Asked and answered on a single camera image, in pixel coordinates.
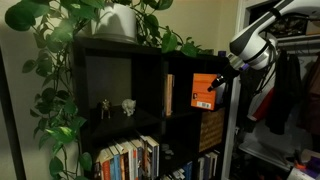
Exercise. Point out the blue spine book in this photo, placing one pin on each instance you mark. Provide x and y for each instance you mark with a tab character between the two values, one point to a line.
116	166

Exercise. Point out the tall white book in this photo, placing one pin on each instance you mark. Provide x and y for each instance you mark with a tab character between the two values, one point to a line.
213	163

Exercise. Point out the purple object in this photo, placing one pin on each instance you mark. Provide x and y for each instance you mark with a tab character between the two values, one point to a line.
313	165

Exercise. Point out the short blue book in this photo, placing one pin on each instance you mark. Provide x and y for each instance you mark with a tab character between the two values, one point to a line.
188	170

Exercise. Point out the dark blue book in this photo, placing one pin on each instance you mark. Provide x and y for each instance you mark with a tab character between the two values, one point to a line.
206	166

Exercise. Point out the grey round stone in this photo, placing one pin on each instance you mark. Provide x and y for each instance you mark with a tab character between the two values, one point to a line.
165	146
169	152
167	157

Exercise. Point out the beige book red spine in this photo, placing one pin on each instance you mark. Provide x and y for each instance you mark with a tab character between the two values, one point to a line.
106	166

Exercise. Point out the row of books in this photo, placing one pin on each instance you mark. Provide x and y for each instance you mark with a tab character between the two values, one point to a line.
128	160
154	156

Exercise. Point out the woven wicker basket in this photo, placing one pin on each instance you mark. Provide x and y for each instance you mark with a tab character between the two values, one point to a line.
211	128

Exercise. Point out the metal closet rod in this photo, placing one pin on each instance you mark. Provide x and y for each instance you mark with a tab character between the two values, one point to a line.
301	47

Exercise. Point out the green pothos plant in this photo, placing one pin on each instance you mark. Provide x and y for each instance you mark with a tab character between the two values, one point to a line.
63	30

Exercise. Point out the cardboard box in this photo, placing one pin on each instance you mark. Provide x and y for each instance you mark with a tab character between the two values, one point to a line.
313	28

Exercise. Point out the row of lower books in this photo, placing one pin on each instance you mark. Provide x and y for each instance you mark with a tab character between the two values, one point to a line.
154	156

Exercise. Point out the white red jacket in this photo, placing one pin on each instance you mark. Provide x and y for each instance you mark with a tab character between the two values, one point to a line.
263	103

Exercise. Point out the brass animal figurine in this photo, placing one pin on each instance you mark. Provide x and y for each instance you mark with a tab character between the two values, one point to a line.
106	107

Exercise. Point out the small orange object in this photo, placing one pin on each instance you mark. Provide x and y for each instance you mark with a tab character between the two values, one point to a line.
299	164

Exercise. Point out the tan wooden book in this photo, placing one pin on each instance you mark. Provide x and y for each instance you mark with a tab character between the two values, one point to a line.
169	95

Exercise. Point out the small dark blue jar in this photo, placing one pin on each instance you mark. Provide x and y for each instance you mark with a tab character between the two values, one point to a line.
222	53

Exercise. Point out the large blue book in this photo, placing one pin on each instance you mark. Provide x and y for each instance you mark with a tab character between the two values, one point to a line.
220	96

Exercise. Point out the white plastic object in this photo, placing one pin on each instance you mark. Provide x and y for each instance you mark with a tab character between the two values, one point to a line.
300	174

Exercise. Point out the white plant pot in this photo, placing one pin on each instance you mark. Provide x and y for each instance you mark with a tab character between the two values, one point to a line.
115	23

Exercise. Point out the black cube bookshelf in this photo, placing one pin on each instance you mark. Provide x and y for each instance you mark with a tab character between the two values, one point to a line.
116	50

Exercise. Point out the white low shelf board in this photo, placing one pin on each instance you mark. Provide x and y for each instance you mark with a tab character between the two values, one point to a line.
263	153

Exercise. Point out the white book red stripe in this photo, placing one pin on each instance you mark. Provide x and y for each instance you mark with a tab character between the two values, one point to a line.
134	163

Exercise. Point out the white elephant figurine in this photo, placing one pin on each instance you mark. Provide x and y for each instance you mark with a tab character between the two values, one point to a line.
128	106

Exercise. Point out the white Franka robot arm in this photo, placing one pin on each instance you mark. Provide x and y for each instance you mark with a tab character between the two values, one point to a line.
253	43

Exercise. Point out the white closet shelf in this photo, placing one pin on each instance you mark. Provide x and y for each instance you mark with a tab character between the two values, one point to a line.
300	38

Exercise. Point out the orange brown spine book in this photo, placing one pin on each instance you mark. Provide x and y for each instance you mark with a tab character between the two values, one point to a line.
122	166

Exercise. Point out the black long coat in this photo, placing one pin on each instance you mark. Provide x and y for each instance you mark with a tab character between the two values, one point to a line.
283	93

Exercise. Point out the black slanted pole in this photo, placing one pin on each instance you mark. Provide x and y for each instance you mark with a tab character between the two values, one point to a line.
11	126

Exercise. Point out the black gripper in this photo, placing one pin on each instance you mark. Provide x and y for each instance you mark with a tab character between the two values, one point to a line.
230	74

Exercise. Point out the slim white book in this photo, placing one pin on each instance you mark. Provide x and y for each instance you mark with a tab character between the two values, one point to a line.
201	168

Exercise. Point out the dark patterned book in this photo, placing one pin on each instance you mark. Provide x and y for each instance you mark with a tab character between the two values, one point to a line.
145	160

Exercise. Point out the black jacket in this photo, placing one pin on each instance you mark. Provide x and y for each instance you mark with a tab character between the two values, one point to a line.
248	100

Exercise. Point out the grey blue book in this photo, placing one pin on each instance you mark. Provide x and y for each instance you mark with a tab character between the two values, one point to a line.
140	160

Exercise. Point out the small white books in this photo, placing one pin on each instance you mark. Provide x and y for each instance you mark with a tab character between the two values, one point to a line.
176	174

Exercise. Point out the white door frame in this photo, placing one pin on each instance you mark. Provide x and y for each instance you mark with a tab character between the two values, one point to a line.
230	143

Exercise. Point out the brown garment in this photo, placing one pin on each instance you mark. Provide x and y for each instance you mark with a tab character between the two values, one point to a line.
311	100

